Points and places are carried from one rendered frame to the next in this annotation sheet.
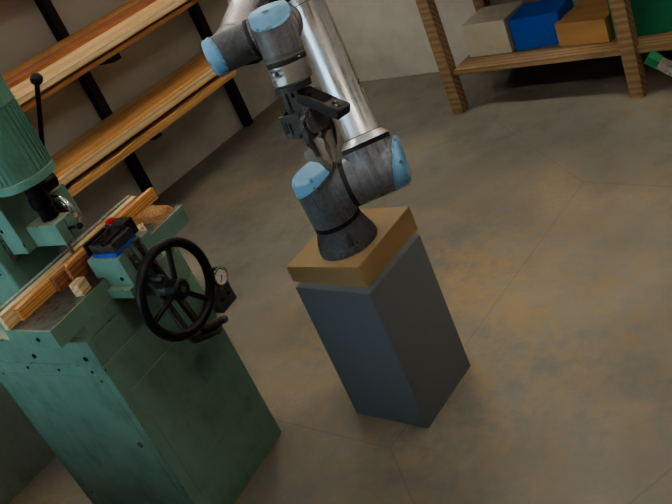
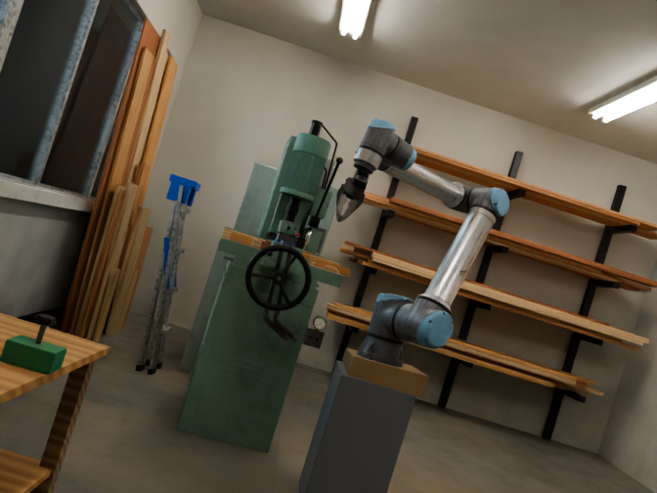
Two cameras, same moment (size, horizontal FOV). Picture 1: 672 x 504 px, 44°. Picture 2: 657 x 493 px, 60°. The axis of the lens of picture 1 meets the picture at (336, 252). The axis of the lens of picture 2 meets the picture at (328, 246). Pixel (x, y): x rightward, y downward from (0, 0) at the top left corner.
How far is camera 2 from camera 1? 156 cm
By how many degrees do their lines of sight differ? 48
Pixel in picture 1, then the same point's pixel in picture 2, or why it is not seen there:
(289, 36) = (375, 136)
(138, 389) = (225, 313)
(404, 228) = (411, 382)
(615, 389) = not seen: outside the picture
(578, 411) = not seen: outside the picture
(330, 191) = (387, 308)
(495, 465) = not seen: outside the picture
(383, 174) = (416, 320)
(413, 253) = (399, 400)
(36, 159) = (302, 185)
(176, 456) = (204, 367)
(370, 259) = (367, 364)
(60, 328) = (226, 243)
